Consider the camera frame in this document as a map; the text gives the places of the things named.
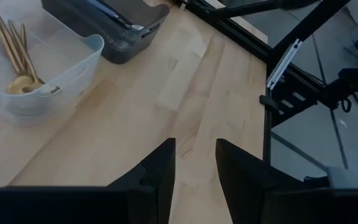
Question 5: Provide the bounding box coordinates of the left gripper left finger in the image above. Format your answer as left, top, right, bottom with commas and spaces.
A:
0, 138, 177, 224

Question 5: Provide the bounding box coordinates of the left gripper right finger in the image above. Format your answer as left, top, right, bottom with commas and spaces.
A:
214, 138, 358, 224

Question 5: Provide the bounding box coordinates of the clear plastic bin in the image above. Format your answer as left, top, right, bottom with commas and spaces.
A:
0, 0, 105, 128

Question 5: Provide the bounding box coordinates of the white aluminium profile bar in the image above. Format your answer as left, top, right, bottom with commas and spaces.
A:
265, 39, 303, 91

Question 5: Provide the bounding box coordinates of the dark grey plastic bin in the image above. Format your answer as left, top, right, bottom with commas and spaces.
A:
40, 0, 171, 65

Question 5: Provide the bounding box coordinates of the black aluminium rig frame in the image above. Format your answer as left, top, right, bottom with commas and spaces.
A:
178, 0, 358, 187

